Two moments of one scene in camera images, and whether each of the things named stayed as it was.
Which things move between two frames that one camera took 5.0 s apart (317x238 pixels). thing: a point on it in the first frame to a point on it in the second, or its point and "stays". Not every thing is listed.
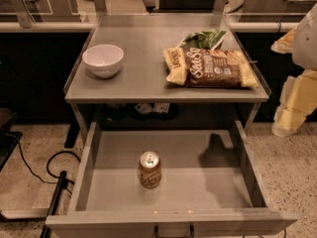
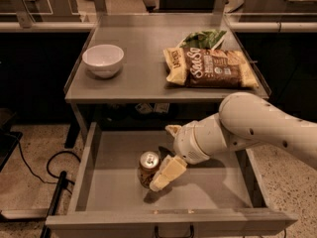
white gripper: x=305 y=47 to x=190 y=143
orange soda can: x=150 y=166 stays
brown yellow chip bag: x=196 y=67 stays
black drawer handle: x=161 y=236 stays
